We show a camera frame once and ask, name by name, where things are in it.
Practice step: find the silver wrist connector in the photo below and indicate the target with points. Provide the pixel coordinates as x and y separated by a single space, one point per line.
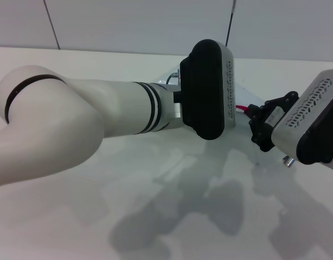
176 75
288 161

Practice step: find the black vertical wall strip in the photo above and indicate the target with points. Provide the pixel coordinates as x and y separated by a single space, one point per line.
229 27

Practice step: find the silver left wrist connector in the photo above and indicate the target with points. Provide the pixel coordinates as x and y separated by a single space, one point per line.
176 75

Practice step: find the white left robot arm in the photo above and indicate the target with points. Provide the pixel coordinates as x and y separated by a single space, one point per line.
74 122

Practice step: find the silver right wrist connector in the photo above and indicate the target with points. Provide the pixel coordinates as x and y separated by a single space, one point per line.
288 161

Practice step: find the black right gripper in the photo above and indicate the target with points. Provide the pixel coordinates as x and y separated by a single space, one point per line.
275 116

